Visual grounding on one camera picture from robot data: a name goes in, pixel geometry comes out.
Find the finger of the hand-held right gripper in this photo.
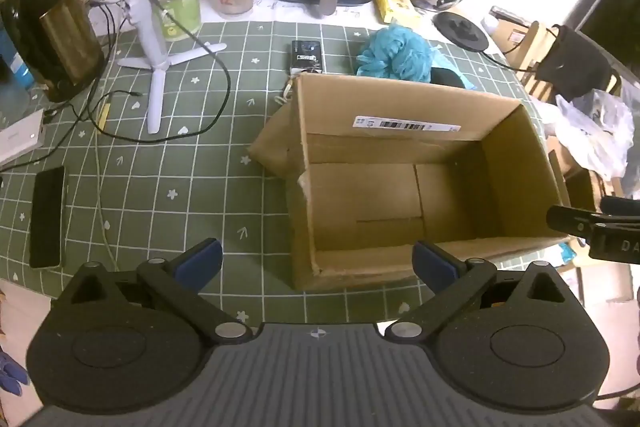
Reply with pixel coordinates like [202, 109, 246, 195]
[546, 204, 601, 238]

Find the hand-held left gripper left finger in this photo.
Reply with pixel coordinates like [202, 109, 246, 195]
[52, 238, 253, 343]

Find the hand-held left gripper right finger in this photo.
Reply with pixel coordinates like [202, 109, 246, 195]
[384, 241, 583, 342]

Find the brown cardboard box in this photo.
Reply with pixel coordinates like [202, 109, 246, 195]
[248, 73, 573, 292]

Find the white cord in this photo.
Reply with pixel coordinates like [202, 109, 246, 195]
[274, 74, 297, 106]

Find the blue bath pouf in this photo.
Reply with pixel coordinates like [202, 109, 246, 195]
[356, 26, 435, 82]

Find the white plastic bag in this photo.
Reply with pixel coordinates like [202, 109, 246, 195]
[555, 89, 636, 180]

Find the green checked tablecloth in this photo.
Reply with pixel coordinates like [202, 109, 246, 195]
[0, 21, 576, 323]

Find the black bag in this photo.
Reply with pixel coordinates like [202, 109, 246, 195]
[537, 25, 616, 102]

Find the black smartphone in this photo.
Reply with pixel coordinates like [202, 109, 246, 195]
[28, 166, 67, 269]

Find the wooden chair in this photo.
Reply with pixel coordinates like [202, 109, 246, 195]
[500, 21, 623, 105]

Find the small cardboard box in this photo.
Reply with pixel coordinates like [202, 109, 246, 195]
[482, 6, 533, 55]

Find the black monitor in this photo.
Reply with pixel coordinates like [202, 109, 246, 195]
[562, 0, 640, 72]

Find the black round kettle base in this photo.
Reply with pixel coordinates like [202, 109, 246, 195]
[432, 11, 490, 52]

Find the blue cloth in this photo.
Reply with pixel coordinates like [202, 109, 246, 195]
[0, 347, 28, 395]

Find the white power bank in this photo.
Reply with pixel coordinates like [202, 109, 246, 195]
[0, 109, 47, 165]

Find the small black box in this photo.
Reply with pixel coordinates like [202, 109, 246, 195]
[290, 40, 323, 74]

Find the white gimbal tripod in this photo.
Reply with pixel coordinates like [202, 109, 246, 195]
[62, 0, 228, 135]

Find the green label jar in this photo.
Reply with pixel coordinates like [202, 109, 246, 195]
[152, 0, 203, 42]

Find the yellow packet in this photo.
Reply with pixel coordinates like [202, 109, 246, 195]
[375, 0, 423, 30]

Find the white table runner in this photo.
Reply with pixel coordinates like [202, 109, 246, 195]
[197, 0, 391, 30]

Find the black countertop appliance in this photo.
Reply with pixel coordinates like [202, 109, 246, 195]
[0, 0, 107, 104]

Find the thin white cable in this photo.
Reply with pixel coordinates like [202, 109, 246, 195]
[92, 127, 121, 270]

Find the black power cord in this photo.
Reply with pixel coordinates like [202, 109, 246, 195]
[482, 49, 543, 72]

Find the black cable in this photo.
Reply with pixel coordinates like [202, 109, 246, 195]
[42, 0, 232, 142]

